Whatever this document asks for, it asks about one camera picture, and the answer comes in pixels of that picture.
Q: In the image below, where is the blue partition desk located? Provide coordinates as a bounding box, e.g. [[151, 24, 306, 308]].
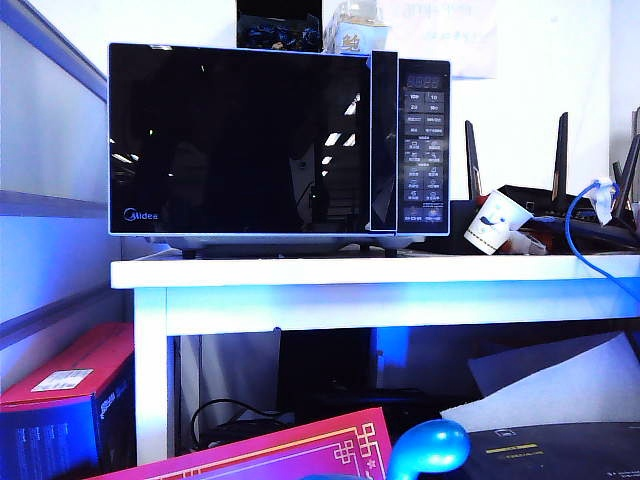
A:
[[107, 42, 400, 235]]

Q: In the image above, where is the white black microwave oven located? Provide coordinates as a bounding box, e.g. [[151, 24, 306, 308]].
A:
[[107, 43, 452, 260]]

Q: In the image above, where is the pink box gold pattern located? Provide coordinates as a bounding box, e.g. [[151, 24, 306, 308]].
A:
[[89, 406, 395, 480]]

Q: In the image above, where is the red blue cardboard box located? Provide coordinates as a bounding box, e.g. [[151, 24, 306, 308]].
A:
[[0, 322, 137, 480]]

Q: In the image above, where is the black box yellow label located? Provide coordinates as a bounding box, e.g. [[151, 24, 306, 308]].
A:
[[459, 422, 640, 480]]

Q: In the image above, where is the white table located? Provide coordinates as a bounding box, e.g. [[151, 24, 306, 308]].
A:
[[109, 251, 640, 466]]

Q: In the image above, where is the black computer tower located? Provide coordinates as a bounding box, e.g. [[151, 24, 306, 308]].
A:
[[277, 327, 374, 401]]

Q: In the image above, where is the white blue paper cup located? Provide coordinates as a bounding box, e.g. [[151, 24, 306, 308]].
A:
[[463, 188, 534, 256]]

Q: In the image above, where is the black flat device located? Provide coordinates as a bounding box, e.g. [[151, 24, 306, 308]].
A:
[[199, 418, 296, 454]]

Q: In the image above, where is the red white small package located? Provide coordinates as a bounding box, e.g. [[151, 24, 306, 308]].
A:
[[502, 227, 556, 256]]

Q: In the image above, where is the black router with antennas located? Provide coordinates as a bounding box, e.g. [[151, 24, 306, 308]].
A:
[[414, 111, 640, 256]]

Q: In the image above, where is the glossy blue round object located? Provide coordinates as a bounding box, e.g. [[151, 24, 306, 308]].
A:
[[386, 418, 473, 480]]

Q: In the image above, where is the white paper sheet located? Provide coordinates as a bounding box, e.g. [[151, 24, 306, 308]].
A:
[[439, 331, 640, 434]]

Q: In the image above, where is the white tape tag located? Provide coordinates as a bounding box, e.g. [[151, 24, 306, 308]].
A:
[[589, 176, 622, 226]]

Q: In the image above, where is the thin black cable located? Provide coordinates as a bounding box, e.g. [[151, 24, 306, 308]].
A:
[[190, 398, 296, 451]]

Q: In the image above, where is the white wall paper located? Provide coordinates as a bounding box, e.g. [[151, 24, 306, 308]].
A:
[[377, 0, 499, 80]]

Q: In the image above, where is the blue network cable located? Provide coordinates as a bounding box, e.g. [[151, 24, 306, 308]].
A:
[[564, 181, 640, 306]]

